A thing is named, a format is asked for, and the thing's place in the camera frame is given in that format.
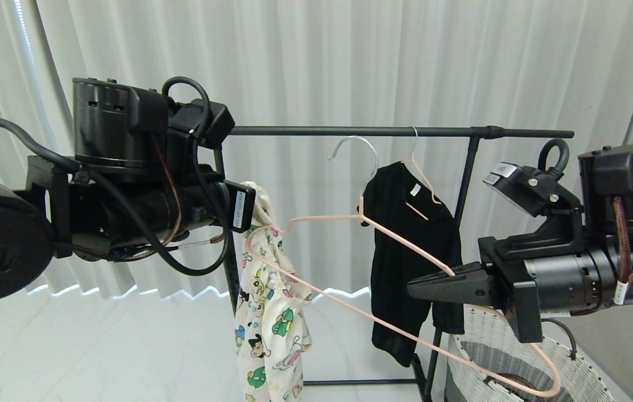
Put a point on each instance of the pink clothes hanger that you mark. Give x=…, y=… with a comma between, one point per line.
x=409, y=246
x=422, y=182

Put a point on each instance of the cream printed garment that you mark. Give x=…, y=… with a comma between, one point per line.
x=272, y=335

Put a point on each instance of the white curtain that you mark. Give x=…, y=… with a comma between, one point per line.
x=316, y=67

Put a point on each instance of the black short-sleeved shirt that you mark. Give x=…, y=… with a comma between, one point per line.
x=400, y=268

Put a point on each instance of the white laundry basket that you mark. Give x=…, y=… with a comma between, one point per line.
x=484, y=329

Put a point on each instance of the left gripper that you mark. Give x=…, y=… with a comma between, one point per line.
x=96, y=223

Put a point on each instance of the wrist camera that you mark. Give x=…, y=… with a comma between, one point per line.
x=528, y=192
x=210, y=120

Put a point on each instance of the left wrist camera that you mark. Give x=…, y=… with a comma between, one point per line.
x=210, y=120

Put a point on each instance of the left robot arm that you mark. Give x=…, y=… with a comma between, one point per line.
x=4, y=240

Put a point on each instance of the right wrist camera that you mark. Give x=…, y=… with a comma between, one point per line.
x=528, y=192

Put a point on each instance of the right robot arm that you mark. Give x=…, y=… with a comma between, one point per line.
x=629, y=178

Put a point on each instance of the black clothes rack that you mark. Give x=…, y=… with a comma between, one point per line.
x=322, y=131

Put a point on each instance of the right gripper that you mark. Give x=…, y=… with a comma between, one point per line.
x=567, y=285

